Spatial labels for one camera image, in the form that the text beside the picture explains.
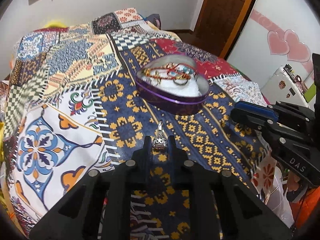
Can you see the yellow plush toy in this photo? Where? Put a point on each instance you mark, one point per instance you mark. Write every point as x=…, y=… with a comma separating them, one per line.
x=55, y=24

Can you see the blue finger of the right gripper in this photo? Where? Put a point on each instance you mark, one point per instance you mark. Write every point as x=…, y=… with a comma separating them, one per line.
x=265, y=112
x=251, y=120

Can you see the white suitcase with stickers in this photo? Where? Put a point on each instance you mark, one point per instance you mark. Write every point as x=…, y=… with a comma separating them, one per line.
x=284, y=85

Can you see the dark bag behind bed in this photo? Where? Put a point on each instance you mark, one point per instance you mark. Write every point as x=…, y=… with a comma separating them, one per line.
x=155, y=20

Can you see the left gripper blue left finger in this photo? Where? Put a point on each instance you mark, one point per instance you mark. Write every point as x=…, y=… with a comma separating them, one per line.
x=141, y=159

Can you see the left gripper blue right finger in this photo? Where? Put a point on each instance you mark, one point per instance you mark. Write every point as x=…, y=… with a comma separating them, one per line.
x=177, y=156

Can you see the purple heart-shaped tin box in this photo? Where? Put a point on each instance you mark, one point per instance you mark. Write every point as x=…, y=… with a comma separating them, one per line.
x=174, y=84

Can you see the dark wooden door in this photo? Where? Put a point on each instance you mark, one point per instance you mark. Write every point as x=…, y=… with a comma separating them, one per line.
x=219, y=24

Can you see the colourful patchwork bed cover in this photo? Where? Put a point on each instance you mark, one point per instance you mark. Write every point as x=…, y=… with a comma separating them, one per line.
x=73, y=107

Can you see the silver gold pendant charm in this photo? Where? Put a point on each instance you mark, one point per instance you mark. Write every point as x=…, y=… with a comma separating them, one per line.
x=160, y=142

